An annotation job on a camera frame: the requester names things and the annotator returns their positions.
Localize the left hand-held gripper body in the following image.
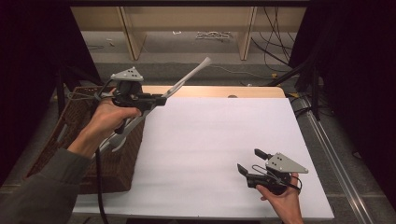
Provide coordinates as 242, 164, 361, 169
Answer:
110, 66, 158, 135

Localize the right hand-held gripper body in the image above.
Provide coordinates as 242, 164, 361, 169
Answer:
246, 151, 310, 196

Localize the grey plastic clothes hanger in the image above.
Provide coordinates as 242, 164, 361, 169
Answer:
98, 56, 213, 154

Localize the brown woven basket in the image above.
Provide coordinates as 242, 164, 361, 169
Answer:
24, 86, 146, 194

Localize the person's left hand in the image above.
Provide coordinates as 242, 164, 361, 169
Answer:
78, 88, 143, 147

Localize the person's right hand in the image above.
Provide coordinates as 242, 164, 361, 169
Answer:
255, 173, 304, 219

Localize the white table cover sheet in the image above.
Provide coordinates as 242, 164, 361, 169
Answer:
73, 96, 335, 222

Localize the black metal stand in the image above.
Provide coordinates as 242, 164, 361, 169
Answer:
55, 66, 106, 118
267, 59, 321, 120

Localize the dark curtain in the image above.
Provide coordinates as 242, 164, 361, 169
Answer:
0, 0, 104, 188
289, 0, 396, 200

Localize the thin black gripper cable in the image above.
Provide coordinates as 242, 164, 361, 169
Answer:
251, 164, 303, 191

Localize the metal floor rail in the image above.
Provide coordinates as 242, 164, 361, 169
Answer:
298, 96, 375, 224

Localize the white floor cable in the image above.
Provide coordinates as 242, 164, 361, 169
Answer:
141, 46, 272, 80

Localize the light wooden furniture frame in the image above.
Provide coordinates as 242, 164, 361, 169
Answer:
70, 6, 307, 62

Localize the black floor cable bundle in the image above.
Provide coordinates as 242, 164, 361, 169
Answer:
251, 6, 297, 68

